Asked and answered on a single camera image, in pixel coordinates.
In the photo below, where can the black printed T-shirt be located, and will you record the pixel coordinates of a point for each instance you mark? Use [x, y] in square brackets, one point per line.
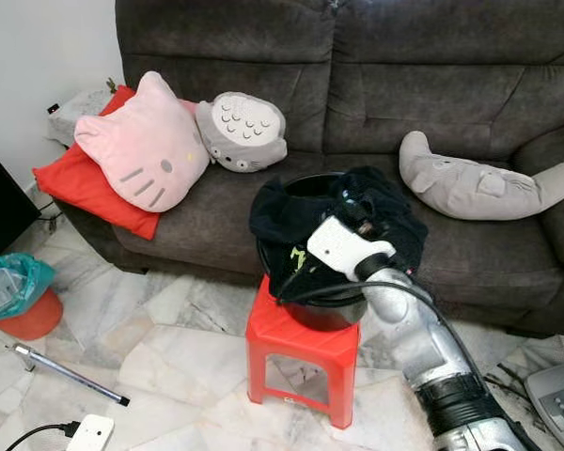
[296, 225]

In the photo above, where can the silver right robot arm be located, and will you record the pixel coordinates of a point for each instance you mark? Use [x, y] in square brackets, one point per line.
[423, 348]

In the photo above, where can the teal bin bag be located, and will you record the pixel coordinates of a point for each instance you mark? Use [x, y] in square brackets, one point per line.
[14, 282]

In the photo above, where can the red cushion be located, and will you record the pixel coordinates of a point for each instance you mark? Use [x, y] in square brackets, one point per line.
[80, 193]

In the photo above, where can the red waste bin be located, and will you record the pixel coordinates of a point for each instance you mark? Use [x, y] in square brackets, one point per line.
[42, 324]

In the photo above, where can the side table lace cloth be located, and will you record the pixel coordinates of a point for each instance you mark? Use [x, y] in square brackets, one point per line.
[80, 117]

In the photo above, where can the silver metal clothes rack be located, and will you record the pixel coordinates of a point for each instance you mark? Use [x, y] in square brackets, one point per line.
[70, 374]

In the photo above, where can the pink cat face pillow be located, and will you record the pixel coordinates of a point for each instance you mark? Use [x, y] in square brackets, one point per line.
[146, 150]

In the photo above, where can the grey Totoro pillow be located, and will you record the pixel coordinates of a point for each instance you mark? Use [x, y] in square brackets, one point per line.
[244, 136]

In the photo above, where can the red plastic stool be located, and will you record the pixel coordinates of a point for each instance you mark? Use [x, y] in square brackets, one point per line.
[296, 343]

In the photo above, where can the black bucket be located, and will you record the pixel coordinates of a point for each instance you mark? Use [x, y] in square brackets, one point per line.
[320, 315]

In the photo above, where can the dark brown fabric sofa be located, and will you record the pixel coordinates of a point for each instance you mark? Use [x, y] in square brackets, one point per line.
[414, 94]

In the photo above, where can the grey long plush toy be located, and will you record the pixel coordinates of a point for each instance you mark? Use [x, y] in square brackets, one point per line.
[475, 188]

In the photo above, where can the grey floor fan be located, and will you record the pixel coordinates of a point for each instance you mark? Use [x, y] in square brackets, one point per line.
[559, 404]

